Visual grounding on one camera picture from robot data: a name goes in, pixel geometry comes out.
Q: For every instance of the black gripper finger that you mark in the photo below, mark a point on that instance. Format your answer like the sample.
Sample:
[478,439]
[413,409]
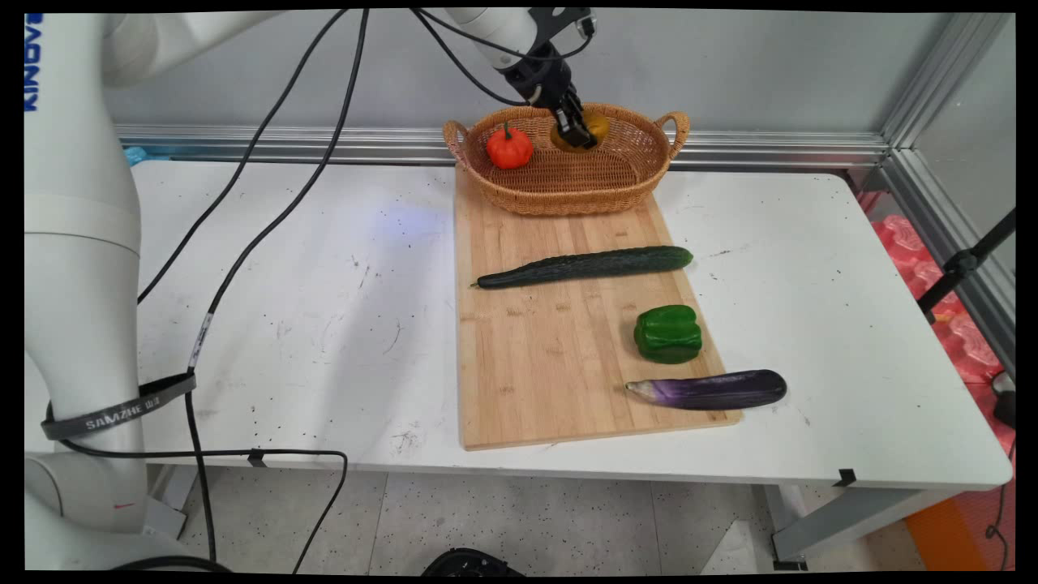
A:
[566,131]
[585,126]

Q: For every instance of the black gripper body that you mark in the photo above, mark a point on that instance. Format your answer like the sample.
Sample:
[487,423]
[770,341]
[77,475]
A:
[539,77]

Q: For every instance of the brown toy potato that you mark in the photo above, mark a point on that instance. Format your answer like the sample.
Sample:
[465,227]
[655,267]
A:
[600,126]

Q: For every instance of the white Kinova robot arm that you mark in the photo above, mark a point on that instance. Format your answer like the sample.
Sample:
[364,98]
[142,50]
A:
[81,284]

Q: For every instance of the woven wicker basket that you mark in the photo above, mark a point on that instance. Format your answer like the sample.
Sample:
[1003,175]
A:
[584,182]

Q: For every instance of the small orange toy pumpkin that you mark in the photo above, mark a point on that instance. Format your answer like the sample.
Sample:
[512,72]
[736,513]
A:
[509,148]

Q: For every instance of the long green toy cucumber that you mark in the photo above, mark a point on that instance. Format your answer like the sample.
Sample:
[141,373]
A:
[584,266]

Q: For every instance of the green toy bell pepper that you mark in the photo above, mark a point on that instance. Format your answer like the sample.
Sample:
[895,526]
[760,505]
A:
[668,334]

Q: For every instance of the wooden cutting board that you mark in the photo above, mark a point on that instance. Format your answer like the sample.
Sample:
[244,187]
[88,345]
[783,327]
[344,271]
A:
[559,357]

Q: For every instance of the purple toy eggplant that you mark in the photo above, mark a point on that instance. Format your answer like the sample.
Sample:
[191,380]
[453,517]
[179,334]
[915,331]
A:
[714,391]

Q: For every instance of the black tripod stand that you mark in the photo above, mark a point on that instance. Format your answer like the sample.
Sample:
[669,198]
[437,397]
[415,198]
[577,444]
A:
[961,264]

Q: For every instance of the blue patterned mat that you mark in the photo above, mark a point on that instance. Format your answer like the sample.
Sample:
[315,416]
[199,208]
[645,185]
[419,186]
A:
[135,156]

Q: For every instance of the pink foam floor mat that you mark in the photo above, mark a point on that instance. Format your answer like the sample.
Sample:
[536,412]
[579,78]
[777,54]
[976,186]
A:
[957,332]

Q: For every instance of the black round object on floor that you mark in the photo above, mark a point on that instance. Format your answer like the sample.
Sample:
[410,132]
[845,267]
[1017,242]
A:
[470,562]

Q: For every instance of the grey table leg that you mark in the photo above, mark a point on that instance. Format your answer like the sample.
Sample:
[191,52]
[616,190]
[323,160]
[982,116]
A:
[851,519]

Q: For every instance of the black device beside table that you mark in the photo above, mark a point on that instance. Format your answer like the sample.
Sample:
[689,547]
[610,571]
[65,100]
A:
[1005,405]

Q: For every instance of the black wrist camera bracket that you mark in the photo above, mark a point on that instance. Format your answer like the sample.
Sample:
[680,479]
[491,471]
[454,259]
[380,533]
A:
[568,20]

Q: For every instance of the horizontal aluminium frame rail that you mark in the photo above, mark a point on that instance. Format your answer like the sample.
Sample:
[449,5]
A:
[730,146]

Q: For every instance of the slanted aluminium frame rail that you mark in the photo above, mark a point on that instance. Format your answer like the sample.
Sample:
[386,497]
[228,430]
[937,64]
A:
[949,211]

